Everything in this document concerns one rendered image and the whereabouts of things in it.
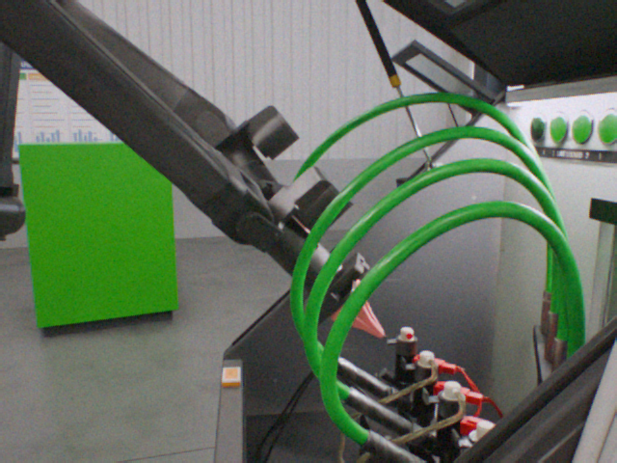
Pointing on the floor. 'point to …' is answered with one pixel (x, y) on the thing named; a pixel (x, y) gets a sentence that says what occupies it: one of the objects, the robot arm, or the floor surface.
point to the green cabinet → (97, 235)
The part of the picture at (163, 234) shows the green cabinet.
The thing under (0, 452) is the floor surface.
